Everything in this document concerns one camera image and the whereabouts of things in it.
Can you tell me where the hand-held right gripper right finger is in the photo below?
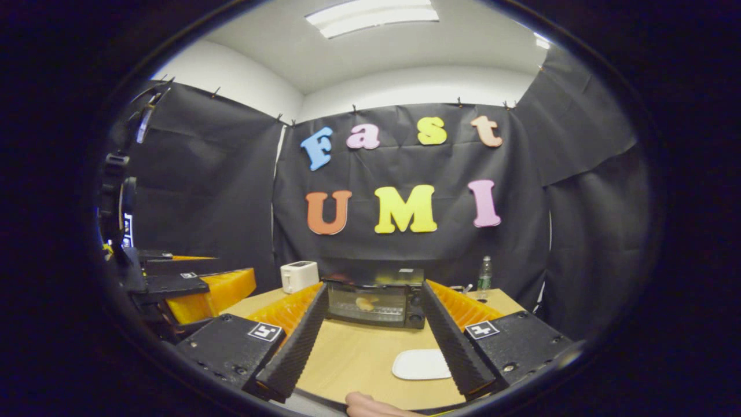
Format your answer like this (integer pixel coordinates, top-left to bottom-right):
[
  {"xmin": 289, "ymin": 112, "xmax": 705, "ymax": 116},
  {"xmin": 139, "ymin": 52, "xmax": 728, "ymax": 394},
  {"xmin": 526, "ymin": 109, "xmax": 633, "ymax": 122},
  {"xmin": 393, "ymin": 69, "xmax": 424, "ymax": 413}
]
[{"xmin": 418, "ymin": 280, "xmax": 575, "ymax": 403}]

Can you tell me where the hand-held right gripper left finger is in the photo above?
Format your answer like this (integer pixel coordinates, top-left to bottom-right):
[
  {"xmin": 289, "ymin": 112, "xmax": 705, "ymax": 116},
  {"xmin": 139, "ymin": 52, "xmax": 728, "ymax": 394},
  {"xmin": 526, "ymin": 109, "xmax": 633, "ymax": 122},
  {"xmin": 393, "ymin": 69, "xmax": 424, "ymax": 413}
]
[{"xmin": 174, "ymin": 282, "xmax": 331, "ymax": 404}]

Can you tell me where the black electric oven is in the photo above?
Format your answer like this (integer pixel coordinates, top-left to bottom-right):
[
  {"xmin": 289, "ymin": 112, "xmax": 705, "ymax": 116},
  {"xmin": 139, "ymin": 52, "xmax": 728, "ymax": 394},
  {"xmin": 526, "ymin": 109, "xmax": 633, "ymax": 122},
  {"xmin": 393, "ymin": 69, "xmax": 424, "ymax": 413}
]
[{"xmin": 322, "ymin": 268, "xmax": 430, "ymax": 330}]

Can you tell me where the white square plate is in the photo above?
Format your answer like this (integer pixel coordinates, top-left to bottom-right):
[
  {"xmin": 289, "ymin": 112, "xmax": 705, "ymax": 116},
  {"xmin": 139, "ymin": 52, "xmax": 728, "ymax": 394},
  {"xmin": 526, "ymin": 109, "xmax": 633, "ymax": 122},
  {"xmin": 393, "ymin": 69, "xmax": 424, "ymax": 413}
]
[{"xmin": 392, "ymin": 349, "xmax": 453, "ymax": 381}]

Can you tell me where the white toaster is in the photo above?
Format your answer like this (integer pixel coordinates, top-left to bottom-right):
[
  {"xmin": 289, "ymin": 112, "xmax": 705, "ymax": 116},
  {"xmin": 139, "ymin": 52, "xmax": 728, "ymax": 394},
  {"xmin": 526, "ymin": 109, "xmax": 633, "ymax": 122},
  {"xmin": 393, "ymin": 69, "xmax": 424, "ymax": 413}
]
[{"xmin": 280, "ymin": 261, "xmax": 320, "ymax": 294}]

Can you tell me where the clear water bottle green label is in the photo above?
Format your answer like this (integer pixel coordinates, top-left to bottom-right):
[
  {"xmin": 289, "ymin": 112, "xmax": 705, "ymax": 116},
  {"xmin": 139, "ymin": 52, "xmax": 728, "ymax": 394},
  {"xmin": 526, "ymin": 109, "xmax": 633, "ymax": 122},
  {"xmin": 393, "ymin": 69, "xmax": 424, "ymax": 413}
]
[{"xmin": 477, "ymin": 255, "xmax": 493, "ymax": 300}]

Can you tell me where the large ceiling light panel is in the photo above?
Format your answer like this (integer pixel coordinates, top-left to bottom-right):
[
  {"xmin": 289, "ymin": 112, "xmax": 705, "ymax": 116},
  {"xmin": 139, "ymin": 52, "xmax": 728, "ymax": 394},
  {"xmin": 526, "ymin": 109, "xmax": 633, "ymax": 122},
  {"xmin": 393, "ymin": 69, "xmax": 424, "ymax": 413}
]
[{"xmin": 305, "ymin": 0, "xmax": 441, "ymax": 39}]

